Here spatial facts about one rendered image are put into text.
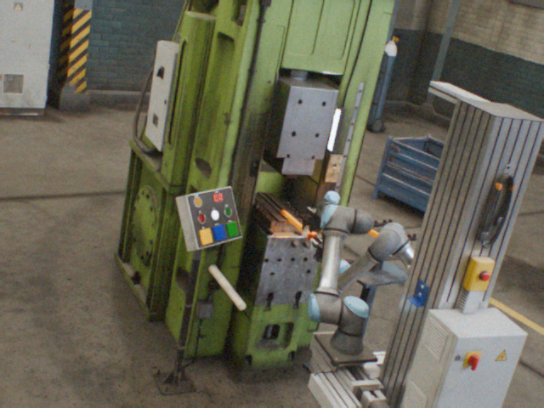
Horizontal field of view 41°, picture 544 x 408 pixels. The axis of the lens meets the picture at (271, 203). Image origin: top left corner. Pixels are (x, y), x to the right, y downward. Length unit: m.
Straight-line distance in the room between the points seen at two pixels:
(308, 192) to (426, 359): 1.76
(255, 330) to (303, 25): 1.78
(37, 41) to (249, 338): 5.35
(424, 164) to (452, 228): 4.88
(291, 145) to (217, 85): 0.60
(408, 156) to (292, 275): 3.84
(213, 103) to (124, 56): 5.78
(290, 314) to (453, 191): 1.81
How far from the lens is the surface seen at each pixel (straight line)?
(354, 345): 3.31
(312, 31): 4.04
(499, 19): 12.47
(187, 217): 3.67
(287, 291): 4.33
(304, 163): 4.07
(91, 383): 4.26
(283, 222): 4.16
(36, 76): 8.93
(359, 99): 4.30
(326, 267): 3.27
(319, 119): 4.02
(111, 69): 9.97
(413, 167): 7.87
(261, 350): 4.49
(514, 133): 2.84
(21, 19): 8.73
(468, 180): 2.85
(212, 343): 4.56
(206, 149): 4.34
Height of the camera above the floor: 2.47
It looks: 20 degrees down
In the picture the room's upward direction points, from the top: 12 degrees clockwise
